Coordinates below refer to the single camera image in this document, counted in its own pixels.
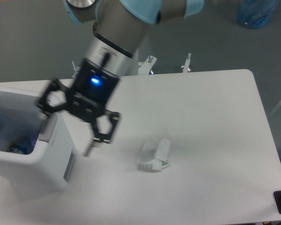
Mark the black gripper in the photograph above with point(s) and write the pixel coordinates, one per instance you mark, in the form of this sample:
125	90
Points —
85	99

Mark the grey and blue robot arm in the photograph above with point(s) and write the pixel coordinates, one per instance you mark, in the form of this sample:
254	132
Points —
119	28

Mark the blue orange trash in bin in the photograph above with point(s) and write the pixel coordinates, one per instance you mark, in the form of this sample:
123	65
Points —
23	145

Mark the white plastic trash can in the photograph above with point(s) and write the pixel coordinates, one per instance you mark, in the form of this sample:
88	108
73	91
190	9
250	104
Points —
34	151

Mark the right table clamp screw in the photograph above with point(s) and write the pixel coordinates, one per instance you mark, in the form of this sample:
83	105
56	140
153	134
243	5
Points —
186	68

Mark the left table clamp bracket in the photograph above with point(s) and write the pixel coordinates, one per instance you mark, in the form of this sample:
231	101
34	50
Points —
76	69

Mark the table clamp bracket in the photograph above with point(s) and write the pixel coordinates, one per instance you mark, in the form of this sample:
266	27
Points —
76	69
145	67

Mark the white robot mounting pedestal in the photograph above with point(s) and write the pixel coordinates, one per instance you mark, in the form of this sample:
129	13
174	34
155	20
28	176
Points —
133	64

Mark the middle table clamp bracket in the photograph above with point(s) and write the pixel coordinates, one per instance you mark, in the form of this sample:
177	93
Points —
145	67

